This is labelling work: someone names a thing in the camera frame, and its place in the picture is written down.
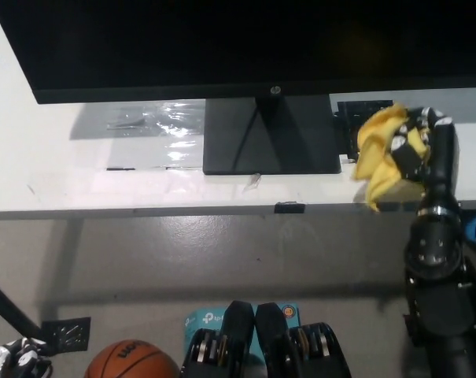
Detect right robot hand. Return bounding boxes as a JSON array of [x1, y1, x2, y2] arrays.
[[390, 105, 462, 214]]

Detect orange basketball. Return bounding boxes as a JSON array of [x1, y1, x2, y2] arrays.
[[83, 340, 180, 378]]

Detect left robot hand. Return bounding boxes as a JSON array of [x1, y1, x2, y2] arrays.
[[0, 336, 53, 378]]

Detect yellow microfiber cloth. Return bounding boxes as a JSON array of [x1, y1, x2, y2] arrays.
[[352, 102, 432, 214]]

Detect teal tp-link box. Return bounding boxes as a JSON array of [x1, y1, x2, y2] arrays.
[[183, 302, 301, 365]]

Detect black HP monitor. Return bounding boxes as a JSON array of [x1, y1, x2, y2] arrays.
[[0, 0, 476, 176]]

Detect black robot torso blocks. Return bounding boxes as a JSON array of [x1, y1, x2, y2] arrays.
[[180, 301, 351, 378]]

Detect clear plastic film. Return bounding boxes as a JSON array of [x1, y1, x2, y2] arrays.
[[68, 100, 206, 171]]

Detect clear tape scrap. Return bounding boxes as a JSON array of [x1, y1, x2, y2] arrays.
[[242, 172, 263, 194]]

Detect black stand pole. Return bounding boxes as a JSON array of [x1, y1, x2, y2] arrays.
[[0, 272, 42, 342]]

